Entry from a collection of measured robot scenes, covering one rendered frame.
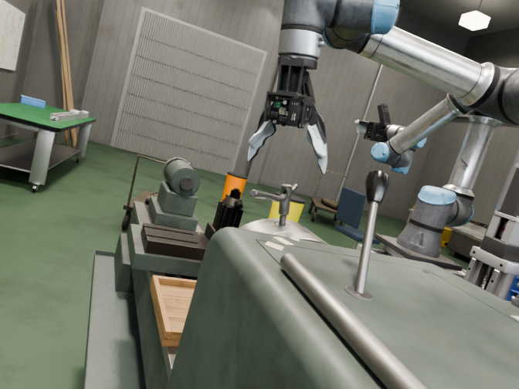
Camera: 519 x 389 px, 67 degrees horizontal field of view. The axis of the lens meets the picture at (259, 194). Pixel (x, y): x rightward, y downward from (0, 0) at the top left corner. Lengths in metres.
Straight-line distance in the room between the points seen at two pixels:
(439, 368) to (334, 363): 0.11
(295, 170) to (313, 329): 10.73
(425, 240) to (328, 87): 9.92
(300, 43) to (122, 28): 9.76
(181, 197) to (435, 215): 1.09
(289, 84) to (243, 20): 9.99
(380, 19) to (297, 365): 0.57
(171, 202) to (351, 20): 1.34
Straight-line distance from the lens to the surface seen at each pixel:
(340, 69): 11.41
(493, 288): 1.38
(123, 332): 1.66
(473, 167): 1.62
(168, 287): 1.25
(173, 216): 1.87
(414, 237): 1.48
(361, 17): 0.75
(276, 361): 0.40
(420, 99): 12.69
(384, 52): 0.88
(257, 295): 0.45
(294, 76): 0.72
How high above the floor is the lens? 1.41
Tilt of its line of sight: 9 degrees down
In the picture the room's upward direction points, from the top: 17 degrees clockwise
